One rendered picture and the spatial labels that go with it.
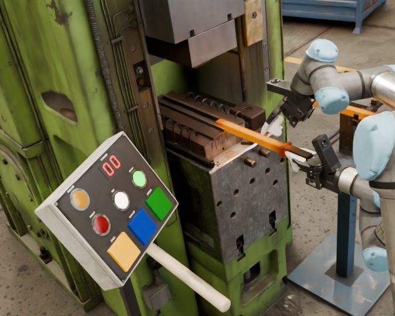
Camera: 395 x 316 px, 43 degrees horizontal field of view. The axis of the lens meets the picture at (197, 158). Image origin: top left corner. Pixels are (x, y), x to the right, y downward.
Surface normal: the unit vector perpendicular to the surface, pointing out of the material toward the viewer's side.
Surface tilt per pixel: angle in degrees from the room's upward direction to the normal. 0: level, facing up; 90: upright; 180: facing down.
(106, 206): 60
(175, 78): 90
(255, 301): 90
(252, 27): 90
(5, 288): 0
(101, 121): 90
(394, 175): 69
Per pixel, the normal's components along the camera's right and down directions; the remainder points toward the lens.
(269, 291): 0.65, 0.33
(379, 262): -0.19, 0.56
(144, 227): 0.72, -0.32
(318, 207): -0.14, -0.83
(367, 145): -1.00, 0.04
